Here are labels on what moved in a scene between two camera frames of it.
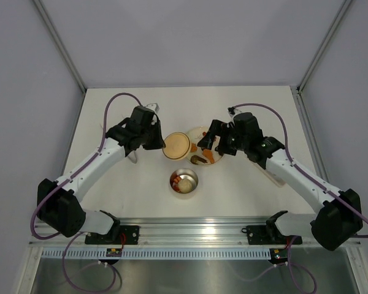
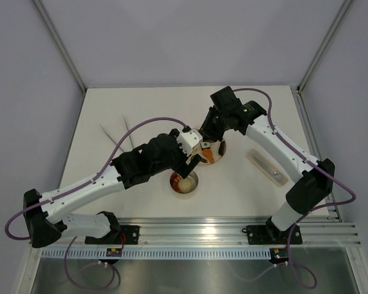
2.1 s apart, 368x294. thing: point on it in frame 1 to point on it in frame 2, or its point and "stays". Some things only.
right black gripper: (216, 129) to (207, 131)
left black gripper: (159, 143) to (193, 162)
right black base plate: (268, 235) stays
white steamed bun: (185, 185) stays
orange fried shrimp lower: (209, 155) stays
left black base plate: (131, 234) stays
